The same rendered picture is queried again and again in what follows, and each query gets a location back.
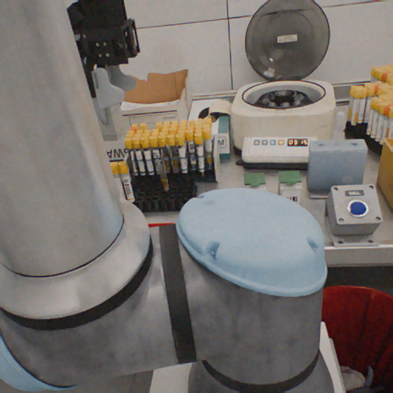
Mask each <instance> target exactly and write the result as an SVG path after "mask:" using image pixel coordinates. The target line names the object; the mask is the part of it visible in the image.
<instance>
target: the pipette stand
mask: <svg viewBox="0 0 393 393"><path fill-rule="evenodd" d="M336 141H337V140H326V141H309V160H308V175H307V177H306V180H307V187H308V192H309V197H310V198H317V197H328V195H329V192H330V190H331V188H332V187H337V186H352V185H362V184H363V178H364V173H365V163H366V157H367V153H368V148H367V147H366V143H365V141H364V139H352V140H339V146H336Z"/></svg>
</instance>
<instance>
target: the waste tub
mask: <svg viewBox="0 0 393 393"><path fill-rule="evenodd" d="M382 140H383V141H384V143H383V149H382V153H381V162H379V167H378V176H377V181H376V184H377V186H378V188H379V190H380V191H381V193H383V195H384V197H385V199H386V200H387V202H388V205H389V206H390V207H391V210H392V212H393V137H390V138H383V139H382Z"/></svg>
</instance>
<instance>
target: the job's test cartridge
mask: <svg viewBox="0 0 393 393"><path fill-rule="evenodd" d="M105 111H106V115H107V123H108V124H107V125H104V124H103V123H102V122H101V120H100V119H99V117H97V115H96V117H97V119H98V122H99V125H100V128H101V133H102V137H103V140H104V142H108V141H119V140H120V138H121V137H122V135H123V134H124V132H125V130H126V129H125V126H124V125H125V124H124V119H123V115H122V112H121V105H120V104H117V105H114V106H112V107H109V108H106V109H105Z"/></svg>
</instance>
